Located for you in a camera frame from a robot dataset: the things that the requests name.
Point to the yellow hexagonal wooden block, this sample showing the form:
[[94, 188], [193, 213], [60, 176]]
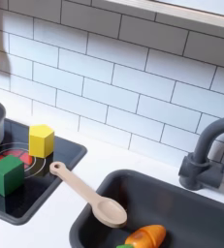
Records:
[[40, 142]]

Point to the wooden spoon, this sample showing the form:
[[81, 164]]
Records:
[[107, 210]]

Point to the green wooden cube block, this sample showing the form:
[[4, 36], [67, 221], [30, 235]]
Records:
[[6, 176]]

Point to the black toy stove top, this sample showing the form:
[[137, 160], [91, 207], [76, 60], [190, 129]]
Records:
[[63, 155]]

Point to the dark grey tap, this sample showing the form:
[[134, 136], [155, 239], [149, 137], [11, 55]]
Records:
[[199, 168]]

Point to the dark grey sink basin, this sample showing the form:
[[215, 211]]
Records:
[[181, 213]]

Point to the orange toy carrot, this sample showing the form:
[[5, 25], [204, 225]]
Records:
[[147, 237]]

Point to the light wooden shelf ledge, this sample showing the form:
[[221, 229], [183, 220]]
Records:
[[181, 11]]

